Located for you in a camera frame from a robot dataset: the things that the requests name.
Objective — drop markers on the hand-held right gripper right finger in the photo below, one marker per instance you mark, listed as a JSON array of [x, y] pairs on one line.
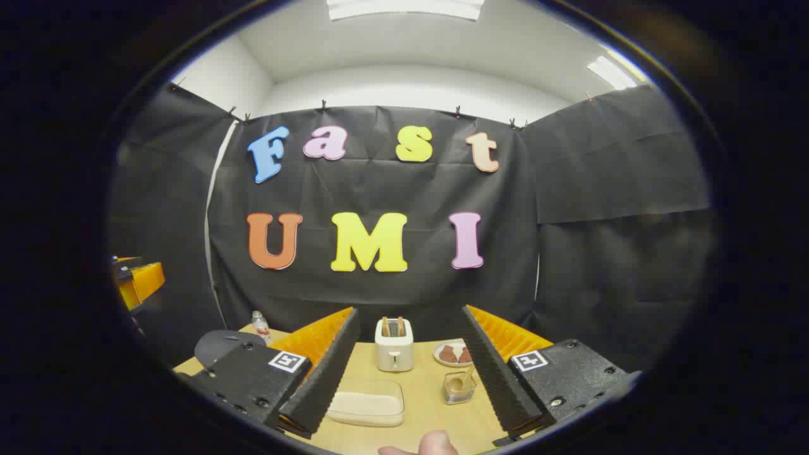
[[499, 385]]

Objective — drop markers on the clear chopstick holder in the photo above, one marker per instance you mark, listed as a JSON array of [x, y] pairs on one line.
[[458, 395]]

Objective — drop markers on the ceiling light panel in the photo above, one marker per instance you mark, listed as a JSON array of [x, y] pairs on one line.
[[612, 72]]

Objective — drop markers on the black backdrop cloth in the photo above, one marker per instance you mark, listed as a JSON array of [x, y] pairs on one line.
[[411, 291]]

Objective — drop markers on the toast bread slice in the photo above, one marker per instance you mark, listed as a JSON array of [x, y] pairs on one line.
[[385, 327], [401, 327]]

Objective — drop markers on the small clear bottle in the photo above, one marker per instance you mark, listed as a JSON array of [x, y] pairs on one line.
[[261, 328]]

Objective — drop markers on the white toaster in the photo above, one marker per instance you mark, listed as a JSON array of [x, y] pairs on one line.
[[394, 354]]

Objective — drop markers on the white round plate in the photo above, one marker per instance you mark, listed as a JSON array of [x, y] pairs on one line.
[[442, 361]]

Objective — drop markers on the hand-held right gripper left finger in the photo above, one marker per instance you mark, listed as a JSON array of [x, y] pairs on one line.
[[328, 379]]

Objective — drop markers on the brown meat piece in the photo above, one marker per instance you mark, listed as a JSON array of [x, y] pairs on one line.
[[465, 356], [448, 354]]

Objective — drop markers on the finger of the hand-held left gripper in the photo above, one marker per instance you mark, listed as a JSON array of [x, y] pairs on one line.
[[146, 281]]

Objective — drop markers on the dark grey rice cooker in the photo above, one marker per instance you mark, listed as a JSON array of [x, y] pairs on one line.
[[221, 344]]

